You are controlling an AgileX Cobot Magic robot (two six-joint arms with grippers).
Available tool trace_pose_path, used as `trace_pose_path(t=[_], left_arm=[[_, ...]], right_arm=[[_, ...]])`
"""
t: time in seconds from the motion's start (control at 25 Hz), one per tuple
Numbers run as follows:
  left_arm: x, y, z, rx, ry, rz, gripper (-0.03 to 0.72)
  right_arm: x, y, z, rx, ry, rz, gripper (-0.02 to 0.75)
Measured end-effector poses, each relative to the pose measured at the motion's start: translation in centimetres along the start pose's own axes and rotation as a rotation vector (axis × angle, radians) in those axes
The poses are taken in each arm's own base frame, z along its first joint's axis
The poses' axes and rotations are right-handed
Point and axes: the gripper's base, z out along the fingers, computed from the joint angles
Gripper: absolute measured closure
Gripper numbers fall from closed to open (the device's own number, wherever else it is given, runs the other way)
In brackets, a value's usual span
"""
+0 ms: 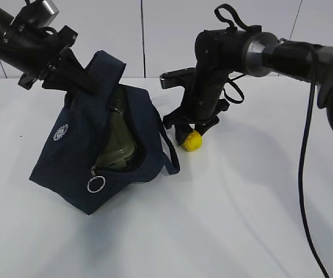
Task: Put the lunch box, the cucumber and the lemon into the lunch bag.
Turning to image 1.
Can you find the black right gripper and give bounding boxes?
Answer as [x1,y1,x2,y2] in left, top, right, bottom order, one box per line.
[163,28,259,146]

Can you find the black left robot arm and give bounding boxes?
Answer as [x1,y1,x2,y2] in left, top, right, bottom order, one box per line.
[0,1,98,93]

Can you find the silver zipper pull ring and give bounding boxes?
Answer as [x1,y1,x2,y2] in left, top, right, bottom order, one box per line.
[86,175,107,193]

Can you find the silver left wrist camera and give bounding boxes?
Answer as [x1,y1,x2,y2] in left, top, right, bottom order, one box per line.
[15,0,60,27]

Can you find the yellow lemon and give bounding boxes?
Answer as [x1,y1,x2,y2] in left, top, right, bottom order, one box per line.
[181,130,203,152]

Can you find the dark navy fabric lunch bag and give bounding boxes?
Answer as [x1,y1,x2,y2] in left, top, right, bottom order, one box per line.
[30,50,180,215]

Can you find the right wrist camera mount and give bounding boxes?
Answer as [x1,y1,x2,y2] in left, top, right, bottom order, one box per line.
[160,67,195,89]

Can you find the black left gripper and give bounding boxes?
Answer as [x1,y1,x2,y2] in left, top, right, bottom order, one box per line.
[18,25,98,94]

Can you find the glass container with green lid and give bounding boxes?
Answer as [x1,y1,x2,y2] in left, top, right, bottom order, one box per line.
[96,85,137,170]

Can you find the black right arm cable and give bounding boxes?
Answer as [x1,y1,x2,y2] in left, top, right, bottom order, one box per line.
[298,37,332,278]

